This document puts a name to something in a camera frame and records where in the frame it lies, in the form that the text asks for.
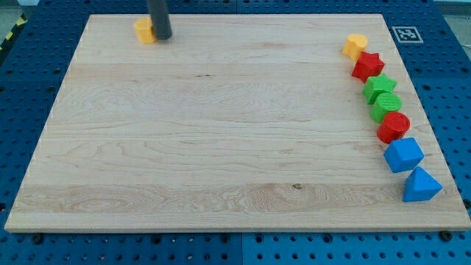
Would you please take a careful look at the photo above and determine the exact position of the yellow heart block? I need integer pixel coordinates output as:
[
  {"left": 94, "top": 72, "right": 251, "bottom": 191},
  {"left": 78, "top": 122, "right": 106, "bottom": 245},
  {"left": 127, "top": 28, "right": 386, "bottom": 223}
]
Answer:
[{"left": 342, "top": 34, "right": 368, "bottom": 61}]

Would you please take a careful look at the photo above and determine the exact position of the white fiducial marker tag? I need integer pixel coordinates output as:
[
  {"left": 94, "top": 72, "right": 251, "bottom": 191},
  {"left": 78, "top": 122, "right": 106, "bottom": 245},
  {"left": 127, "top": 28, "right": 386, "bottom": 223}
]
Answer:
[{"left": 392, "top": 26, "right": 423, "bottom": 43}]

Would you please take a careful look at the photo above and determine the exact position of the yellow pentagon block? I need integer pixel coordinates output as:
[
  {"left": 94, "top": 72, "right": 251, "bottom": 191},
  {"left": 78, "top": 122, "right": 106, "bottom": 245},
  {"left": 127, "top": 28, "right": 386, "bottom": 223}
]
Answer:
[{"left": 133, "top": 17, "right": 157, "bottom": 44}]

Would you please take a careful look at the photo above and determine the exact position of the green star block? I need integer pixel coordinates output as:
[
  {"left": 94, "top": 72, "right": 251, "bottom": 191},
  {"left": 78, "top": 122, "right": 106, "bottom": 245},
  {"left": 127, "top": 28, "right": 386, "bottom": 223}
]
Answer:
[{"left": 362, "top": 73, "right": 397, "bottom": 105}]

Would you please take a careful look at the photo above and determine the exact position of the wooden board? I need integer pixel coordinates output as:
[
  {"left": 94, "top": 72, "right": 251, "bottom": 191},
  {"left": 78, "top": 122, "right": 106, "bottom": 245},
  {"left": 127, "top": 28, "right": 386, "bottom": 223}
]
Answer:
[{"left": 5, "top": 14, "right": 470, "bottom": 233}]

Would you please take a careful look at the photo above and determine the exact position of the blue triangle block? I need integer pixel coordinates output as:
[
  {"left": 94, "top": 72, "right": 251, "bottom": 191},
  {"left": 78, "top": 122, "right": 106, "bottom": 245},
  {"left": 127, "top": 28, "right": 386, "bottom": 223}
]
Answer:
[{"left": 403, "top": 166, "right": 442, "bottom": 202}]

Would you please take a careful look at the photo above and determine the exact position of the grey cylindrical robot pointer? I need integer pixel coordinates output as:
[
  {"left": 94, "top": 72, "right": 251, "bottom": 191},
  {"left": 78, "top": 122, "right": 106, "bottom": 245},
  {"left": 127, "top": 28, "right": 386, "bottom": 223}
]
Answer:
[{"left": 146, "top": 0, "right": 172, "bottom": 40}]

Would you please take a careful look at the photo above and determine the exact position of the red star block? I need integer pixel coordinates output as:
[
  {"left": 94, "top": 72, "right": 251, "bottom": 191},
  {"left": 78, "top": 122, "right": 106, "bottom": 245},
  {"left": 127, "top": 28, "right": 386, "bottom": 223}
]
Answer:
[{"left": 352, "top": 52, "right": 385, "bottom": 83}]

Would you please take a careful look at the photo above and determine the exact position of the green cylinder block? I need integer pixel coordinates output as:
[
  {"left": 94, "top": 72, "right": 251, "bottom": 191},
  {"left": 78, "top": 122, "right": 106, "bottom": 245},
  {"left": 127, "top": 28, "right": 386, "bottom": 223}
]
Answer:
[{"left": 370, "top": 93, "right": 402, "bottom": 123}]

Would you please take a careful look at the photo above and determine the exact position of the red cylinder block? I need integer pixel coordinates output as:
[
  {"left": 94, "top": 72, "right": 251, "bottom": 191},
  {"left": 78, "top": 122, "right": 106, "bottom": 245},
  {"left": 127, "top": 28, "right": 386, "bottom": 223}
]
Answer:
[{"left": 376, "top": 112, "right": 411, "bottom": 144}]

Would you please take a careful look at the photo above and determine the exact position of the yellow black hazard tape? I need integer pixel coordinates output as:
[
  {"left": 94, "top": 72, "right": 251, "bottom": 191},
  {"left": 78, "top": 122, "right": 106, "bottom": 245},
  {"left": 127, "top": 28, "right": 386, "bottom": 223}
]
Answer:
[{"left": 1, "top": 13, "right": 28, "bottom": 53}]

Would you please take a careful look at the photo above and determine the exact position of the blue cube block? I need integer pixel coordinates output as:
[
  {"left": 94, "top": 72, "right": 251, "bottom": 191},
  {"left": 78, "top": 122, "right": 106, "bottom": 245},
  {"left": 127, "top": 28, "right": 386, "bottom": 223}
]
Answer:
[{"left": 383, "top": 138, "right": 425, "bottom": 173}]

